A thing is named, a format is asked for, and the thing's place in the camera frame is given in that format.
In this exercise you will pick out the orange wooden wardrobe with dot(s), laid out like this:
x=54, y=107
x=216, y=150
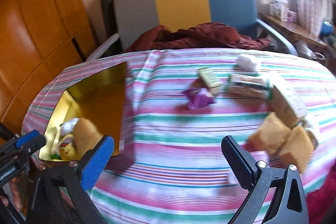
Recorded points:
x=39, y=38

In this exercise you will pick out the person right hand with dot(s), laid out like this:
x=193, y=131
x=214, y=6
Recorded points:
x=17, y=203

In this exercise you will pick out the wooden side desk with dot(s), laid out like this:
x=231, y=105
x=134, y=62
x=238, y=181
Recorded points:
x=307, y=45

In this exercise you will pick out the white plastic bag ball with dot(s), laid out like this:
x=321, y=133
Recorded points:
x=68, y=126

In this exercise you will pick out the white boxes on desk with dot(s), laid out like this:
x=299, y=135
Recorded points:
x=280, y=10

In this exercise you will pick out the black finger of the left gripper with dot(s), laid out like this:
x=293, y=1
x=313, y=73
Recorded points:
x=30, y=147

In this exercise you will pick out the green small carton box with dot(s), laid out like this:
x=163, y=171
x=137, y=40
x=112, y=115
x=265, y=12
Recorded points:
x=212, y=81

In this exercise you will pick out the yellow patterned sock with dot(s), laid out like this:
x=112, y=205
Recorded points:
x=67, y=149

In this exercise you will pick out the purple snack pouch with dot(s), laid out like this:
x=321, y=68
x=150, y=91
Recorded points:
x=198, y=97

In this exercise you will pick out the yellow sponge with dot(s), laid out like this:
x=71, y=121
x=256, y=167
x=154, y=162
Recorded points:
x=297, y=149
x=86, y=136
x=271, y=135

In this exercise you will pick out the striped pink green bedsheet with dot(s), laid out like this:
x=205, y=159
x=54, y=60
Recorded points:
x=179, y=174

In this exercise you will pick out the beige ointment carton box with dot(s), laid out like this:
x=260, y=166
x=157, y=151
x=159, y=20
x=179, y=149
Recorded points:
x=287, y=105

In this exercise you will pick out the maroon jacket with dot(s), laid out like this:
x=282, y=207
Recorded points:
x=206, y=35

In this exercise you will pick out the green biscuit pack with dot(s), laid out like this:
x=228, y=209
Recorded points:
x=251, y=86

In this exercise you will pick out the gold tin tray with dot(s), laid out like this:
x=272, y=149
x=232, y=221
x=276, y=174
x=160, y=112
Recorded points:
x=99, y=98

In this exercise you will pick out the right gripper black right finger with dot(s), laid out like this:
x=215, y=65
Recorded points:
x=242, y=163

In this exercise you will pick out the red pink blanket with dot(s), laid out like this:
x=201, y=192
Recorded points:
x=320, y=201

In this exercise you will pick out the grey yellow blue armchair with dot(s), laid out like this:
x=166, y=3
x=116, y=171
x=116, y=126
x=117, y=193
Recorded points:
x=134, y=17

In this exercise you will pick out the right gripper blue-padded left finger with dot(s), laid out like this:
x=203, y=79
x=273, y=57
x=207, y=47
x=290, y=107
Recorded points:
x=94, y=161

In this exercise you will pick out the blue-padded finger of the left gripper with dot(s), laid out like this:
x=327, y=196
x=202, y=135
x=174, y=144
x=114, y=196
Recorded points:
x=25, y=138

